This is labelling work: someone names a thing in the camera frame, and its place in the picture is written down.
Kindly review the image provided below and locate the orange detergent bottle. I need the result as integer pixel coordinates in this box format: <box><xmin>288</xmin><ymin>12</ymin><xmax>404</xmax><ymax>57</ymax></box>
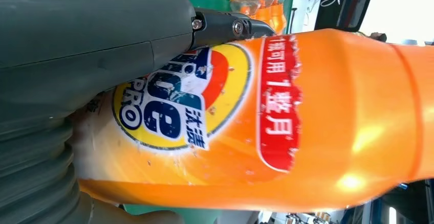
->
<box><xmin>69</xmin><ymin>28</ymin><xmax>434</xmax><ymax>213</ymax></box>
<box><xmin>250</xmin><ymin>0</ymin><xmax>276</xmax><ymax>30</ymax></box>
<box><xmin>230</xmin><ymin>0</ymin><xmax>260</xmax><ymax>21</ymax></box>
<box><xmin>268</xmin><ymin>0</ymin><xmax>288</xmax><ymax>35</ymax></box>

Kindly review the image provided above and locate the white table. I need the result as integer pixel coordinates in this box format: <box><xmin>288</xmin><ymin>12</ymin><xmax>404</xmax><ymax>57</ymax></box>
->
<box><xmin>290</xmin><ymin>0</ymin><xmax>319</xmax><ymax>35</ymax></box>

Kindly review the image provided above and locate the black mesh office chair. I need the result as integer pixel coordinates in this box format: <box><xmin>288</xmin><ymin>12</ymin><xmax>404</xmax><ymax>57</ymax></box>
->
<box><xmin>314</xmin><ymin>0</ymin><xmax>378</xmax><ymax>32</ymax></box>

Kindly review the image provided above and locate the black tangled cable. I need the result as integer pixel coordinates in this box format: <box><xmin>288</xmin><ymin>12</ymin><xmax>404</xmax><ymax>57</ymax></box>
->
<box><xmin>289</xmin><ymin>7</ymin><xmax>298</xmax><ymax>35</ymax></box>

